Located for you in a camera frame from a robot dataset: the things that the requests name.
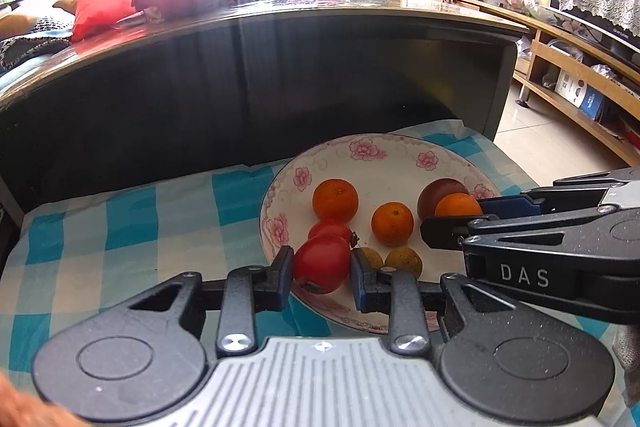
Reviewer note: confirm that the yellow-green lime back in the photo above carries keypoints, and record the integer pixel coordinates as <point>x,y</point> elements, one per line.
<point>373,257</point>

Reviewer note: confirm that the white floral ceramic bowl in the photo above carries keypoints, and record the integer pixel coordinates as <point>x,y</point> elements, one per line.
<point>382,168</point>

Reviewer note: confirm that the small orange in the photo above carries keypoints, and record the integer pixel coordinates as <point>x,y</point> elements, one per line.
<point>458,205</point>

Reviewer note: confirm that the blue white box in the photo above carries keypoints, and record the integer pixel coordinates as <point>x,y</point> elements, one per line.
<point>580,94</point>

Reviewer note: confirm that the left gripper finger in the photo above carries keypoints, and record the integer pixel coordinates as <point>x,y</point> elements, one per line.
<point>512,205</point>
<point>448,233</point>

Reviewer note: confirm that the small orange mandarin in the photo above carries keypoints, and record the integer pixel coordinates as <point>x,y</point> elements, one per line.
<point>335,199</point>

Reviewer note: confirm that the large orange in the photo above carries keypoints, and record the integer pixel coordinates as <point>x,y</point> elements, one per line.
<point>392,224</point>

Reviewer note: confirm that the blue white checkered tablecloth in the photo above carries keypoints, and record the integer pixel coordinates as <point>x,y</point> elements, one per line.
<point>78,257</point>

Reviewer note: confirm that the dark red tomato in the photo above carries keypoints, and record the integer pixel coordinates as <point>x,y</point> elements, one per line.
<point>434,192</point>

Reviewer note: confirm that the yellow-green lime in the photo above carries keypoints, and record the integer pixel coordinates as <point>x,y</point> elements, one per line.
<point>373,257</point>
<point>406,259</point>

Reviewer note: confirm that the yellow-green lime front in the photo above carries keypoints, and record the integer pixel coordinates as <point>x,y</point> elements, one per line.
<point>406,259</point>

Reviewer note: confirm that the wooden TV stand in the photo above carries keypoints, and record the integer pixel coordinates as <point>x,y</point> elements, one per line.
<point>544,56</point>

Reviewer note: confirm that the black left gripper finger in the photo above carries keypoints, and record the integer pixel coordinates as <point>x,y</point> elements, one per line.
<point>395,293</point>
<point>248,291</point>

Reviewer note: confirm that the yellow pillow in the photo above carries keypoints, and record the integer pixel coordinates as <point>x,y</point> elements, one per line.
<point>16,24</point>

